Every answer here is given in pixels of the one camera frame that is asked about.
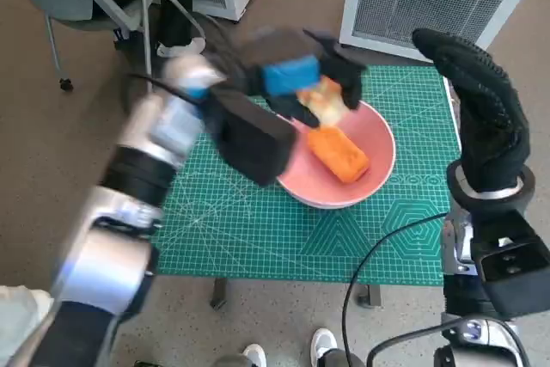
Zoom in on black table leg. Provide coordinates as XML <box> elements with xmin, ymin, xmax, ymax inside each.
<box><xmin>210</xmin><ymin>276</ymin><xmax>229</xmax><ymax>310</ymax></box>
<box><xmin>357</xmin><ymin>284</ymin><xmax>382</xmax><ymax>309</ymax></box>

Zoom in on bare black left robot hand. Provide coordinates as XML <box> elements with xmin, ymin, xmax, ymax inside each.
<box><xmin>240</xmin><ymin>27</ymin><xmax>369</xmax><ymax>130</ymax></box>

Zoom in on seated person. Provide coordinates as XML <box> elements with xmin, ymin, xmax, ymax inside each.
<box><xmin>105</xmin><ymin>0</ymin><xmax>207</xmax><ymax>58</ymax></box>

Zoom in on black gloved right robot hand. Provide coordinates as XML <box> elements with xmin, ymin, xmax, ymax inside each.
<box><xmin>411</xmin><ymin>28</ymin><xmax>530</xmax><ymax>194</ymax></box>

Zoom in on person with white shoes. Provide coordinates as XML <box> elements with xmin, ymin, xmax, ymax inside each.
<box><xmin>214</xmin><ymin>327</ymin><xmax>362</xmax><ymax>367</ymax></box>

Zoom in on orange toy bread loaf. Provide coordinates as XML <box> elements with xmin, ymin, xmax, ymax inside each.
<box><xmin>306</xmin><ymin>125</ymin><xmax>370</xmax><ymax>183</ymax></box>

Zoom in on green cutting mat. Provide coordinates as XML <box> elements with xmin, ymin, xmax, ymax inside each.
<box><xmin>148</xmin><ymin>64</ymin><xmax>463</xmax><ymax>287</ymax></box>

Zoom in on person in pale clothing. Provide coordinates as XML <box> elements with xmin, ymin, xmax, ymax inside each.
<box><xmin>0</xmin><ymin>284</ymin><xmax>55</xmax><ymax>358</ymax></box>

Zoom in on large white mesh cabinet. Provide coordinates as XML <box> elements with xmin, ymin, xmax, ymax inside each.
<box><xmin>338</xmin><ymin>0</ymin><xmax>550</xmax><ymax>63</ymax></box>

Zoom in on pink bowl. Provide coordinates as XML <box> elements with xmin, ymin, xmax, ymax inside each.
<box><xmin>274</xmin><ymin>98</ymin><xmax>396</xmax><ymax>210</ymax></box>

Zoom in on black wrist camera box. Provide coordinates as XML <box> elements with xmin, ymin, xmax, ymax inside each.
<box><xmin>470</xmin><ymin>210</ymin><xmax>550</xmax><ymax>321</ymax></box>
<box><xmin>210</xmin><ymin>89</ymin><xmax>297</xmax><ymax>187</ymax></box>

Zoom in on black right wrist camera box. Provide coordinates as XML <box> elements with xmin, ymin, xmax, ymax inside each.
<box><xmin>470</xmin><ymin>210</ymin><xmax>550</xmax><ymax>321</ymax></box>

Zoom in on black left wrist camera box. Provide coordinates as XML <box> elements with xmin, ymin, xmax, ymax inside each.
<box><xmin>210</xmin><ymin>89</ymin><xmax>297</xmax><ymax>187</ymax></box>

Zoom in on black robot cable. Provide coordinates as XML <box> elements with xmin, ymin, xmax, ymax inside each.
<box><xmin>341</xmin><ymin>211</ymin><xmax>448</xmax><ymax>367</ymax></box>
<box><xmin>122</xmin><ymin>72</ymin><xmax>207</xmax><ymax>106</ymax></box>
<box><xmin>367</xmin><ymin>317</ymin><xmax>529</xmax><ymax>367</ymax></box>

